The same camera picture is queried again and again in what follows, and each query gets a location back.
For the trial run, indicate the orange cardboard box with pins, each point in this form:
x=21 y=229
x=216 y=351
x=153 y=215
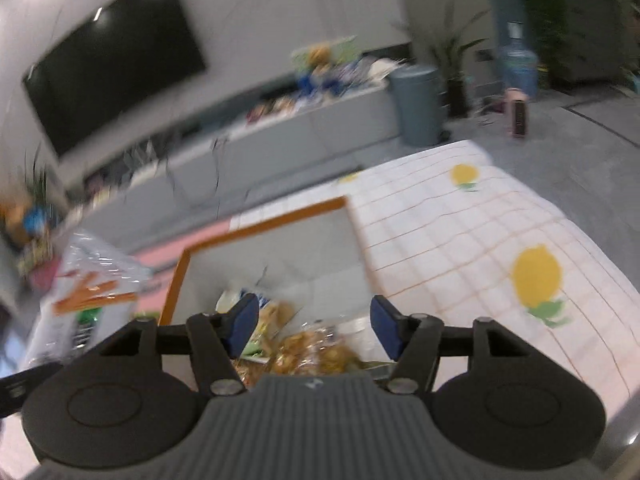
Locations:
x=300 y=250

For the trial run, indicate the long leaf plant black pot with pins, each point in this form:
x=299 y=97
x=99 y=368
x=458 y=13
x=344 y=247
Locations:
x=457 y=95

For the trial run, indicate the round brown vase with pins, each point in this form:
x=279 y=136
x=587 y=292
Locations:
x=14 y=220

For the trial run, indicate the dark grey drawer cabinet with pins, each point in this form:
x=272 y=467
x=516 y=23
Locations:
x=600 y=35

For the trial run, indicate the trailing ivy plant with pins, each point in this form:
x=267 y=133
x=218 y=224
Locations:
x=542 y=5

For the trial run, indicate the black television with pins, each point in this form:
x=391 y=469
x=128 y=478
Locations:
x=115 y=60

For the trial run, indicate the white packet with orange print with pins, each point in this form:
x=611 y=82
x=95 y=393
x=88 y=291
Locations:
x=95 y=280

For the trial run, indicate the grey trash bin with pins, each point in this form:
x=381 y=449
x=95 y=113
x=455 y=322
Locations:
x=417 y=105

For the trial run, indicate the brown pastry packet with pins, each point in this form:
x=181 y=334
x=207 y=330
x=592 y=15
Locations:
x=315 y=352

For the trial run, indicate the blue water jug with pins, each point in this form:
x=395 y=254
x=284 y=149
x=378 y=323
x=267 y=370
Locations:
x=520 y=67

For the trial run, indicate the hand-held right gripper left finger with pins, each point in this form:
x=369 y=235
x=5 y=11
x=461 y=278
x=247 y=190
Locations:
x=245 y=321

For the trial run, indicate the pink heater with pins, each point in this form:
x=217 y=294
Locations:
x=517 y=115

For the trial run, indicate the brown teddy bear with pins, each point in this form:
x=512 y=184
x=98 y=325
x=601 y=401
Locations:
x=319 y=56

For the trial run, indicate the long leaf potted plant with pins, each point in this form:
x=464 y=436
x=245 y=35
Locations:
x=37 y=180

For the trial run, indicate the pink storage box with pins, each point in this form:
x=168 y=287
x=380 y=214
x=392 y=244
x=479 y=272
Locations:
x=37 y=276

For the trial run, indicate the grey television cabinet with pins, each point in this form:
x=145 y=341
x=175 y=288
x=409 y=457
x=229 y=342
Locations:
x=300 y=135

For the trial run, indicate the yellow chips packet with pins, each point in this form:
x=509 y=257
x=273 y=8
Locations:
x=272 y=320

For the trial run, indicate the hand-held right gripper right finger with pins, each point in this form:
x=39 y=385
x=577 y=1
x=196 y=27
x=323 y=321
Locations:
x=386 y=322

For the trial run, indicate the pile of small snacks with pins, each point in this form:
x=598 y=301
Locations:
x=272 y=107

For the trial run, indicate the lemon print tablecloth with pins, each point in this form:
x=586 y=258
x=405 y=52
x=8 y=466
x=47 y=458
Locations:
x=475 y=240

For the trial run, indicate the green picture card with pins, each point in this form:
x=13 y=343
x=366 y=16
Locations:
x=345 y=47

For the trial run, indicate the blue snack bag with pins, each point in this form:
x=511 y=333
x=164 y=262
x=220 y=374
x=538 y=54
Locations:
x=35 y=220

